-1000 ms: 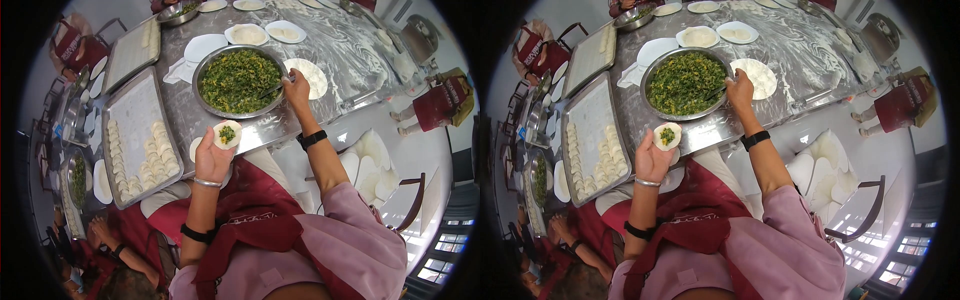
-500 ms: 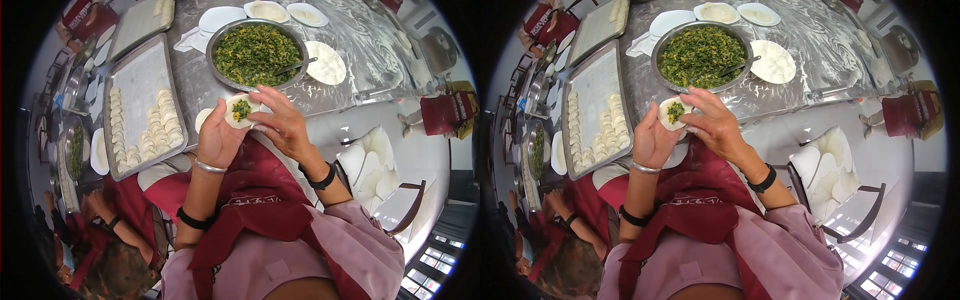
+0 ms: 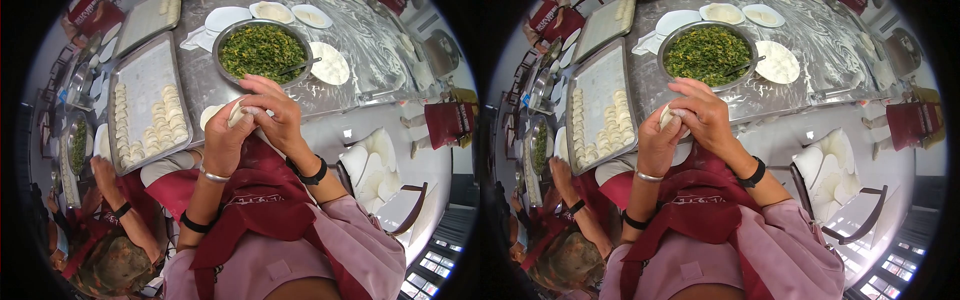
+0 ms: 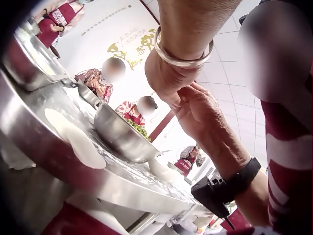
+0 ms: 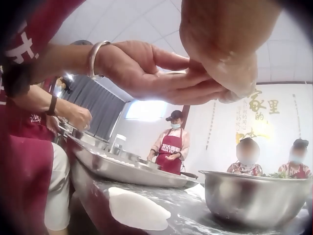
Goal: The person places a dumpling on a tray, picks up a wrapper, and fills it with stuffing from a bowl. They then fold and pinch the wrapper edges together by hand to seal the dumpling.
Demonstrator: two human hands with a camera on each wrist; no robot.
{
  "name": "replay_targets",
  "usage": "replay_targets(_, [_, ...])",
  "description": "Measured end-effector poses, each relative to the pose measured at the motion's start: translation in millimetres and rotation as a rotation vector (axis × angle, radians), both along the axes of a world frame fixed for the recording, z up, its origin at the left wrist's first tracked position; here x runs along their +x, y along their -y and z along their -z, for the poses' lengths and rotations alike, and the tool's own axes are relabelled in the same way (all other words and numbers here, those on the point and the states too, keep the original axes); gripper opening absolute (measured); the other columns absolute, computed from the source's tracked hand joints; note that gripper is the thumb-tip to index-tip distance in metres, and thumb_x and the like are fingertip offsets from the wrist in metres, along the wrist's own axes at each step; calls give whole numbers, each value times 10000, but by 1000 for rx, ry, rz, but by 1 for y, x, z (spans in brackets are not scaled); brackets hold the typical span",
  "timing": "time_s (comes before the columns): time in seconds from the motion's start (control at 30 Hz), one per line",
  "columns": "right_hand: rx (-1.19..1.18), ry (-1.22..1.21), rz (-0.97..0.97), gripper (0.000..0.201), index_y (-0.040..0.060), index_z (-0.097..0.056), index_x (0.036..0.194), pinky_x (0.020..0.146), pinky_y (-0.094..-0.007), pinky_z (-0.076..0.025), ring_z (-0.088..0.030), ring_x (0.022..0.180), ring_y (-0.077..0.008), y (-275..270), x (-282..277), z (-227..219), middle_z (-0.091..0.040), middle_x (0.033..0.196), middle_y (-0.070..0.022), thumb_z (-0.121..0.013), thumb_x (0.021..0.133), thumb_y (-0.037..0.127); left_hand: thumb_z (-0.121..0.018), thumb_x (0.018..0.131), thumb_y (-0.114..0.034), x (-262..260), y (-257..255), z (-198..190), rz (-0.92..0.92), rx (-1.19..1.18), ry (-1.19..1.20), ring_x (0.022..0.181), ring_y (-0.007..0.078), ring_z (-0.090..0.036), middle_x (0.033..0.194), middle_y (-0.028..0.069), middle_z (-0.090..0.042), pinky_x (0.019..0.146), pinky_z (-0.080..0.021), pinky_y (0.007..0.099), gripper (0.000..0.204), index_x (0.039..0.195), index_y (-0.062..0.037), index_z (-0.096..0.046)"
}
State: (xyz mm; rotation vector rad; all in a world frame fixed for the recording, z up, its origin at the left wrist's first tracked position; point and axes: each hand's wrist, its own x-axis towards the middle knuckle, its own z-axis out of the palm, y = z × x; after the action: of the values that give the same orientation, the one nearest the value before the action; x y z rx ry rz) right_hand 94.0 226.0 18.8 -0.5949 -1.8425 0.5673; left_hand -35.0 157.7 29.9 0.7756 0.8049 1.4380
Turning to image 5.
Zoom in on person's right hand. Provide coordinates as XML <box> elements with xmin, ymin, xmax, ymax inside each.
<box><xmin>179</xmin><ymin>0</ymin><xmax>289</xmax><ymax>104</ymax></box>

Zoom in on person's left hand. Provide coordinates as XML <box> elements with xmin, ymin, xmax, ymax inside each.
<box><xmin>94</xmin><ymin>40</ymin><xmax>229</xmax><ymax>106</ymax></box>

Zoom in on person's right fingers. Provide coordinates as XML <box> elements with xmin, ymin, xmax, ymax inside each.
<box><xmin>215</xmin><ymin>55</ymin><xmax>257</xmax><ymax>104</ymax></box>

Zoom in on person's left fingers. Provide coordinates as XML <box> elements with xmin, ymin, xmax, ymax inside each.
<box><xmin>156</xmin><ymin>62</ymin><xmax>229</xmax><ymax>106</ymax></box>

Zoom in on person's left thumb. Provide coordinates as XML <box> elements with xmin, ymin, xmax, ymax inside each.
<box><xmin>150</xmin><ymin>45</ymin><xmax>190</xmax><ymax>72</ymax></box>

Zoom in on dumpling wrapper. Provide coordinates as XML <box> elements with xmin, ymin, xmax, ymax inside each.
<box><xmin>156</xmin><ymin>69</ymin><xmax>190</xmax><ymax>77</ymax></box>

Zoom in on window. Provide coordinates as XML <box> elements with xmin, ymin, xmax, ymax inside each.
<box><xmin>125</xmin><ymin>100</ymin><xmax>169</xmax><ymax>121</ymax></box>

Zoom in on grey curtain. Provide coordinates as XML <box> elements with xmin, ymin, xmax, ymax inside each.
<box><xmin>60</xmin><ymin>74</ymin><xmax>134</xmax><ymax>143</ymax></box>

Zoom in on small steel bowl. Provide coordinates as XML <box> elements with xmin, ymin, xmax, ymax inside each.
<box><xmin>136</xmin><ymin>159</ymin><xmax>162</xmax><ymax>171</ymax></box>
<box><xmin>72</xmin><ymin>129</ymin><xmax>110</xmax><ymax>150</ymax></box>
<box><xmin>117</xmin><ymin>149</ymin><xmax>141</xmax><ymax>162</ymax></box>

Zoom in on clear plastic container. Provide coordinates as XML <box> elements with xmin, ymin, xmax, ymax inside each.
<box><xmin>112</xmin><ymin>134</ymin><xmax>127</xmax><ymax>153</ymax></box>

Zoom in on white dough sheet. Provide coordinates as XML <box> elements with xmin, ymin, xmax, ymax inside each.
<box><xmin>185</xmin><ymin>183</ymin><xmax>205</xmax><ymax>201</ymax></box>

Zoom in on green leafy vegetables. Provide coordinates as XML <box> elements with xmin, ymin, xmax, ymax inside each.
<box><xmin>264</xmin><ymin>171</ymin><xmax>290</xmax><ymax>178</ymax></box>

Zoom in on row of dumplings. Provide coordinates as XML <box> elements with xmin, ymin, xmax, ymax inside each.
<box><xmin>97</xmin><ymin>152</ymin><xmax>135</xmax><ymax>168</ymax></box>

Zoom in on large steel tray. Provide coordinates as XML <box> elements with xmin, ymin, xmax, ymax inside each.
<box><xmin>70</xmin><ymin>136</ymin><xmax>197</xmax><ymax>189</ymax></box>

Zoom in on large steel mixing bowl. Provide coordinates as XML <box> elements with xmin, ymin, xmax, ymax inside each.
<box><xmin>198</xmin><ymin>170</ymin><xmax>312</xmax><ymax>230</ymax></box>

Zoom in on white round dough wrappers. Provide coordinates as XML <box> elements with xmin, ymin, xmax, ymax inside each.
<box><xmin>108</xmin><ymin>187</ymin><xmax>171</xmax><ymax>231</ymax></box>

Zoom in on person's body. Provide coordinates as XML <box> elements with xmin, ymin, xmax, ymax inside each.
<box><xmin>0</xmin><ymin>0</ymin><xmax>86</xmax><ymax>235</ymax></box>

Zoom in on person's legs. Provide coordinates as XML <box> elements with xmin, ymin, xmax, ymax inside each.
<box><xmin>44</xmin><ymin>141</ymin><xmax>72</xmax><ymax>232</ymax></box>

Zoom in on wall lettering sign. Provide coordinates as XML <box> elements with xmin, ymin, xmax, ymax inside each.
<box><xmin>234</xmin><ymin>84</ymin><xmax>281</xmax><ymax>148</ymax></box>

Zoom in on black pan handle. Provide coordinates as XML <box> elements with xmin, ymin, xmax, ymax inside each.
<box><xmin>180</xmin><ymin>171</ymin><xmax>199</xmax><ymax>179</ymax></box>

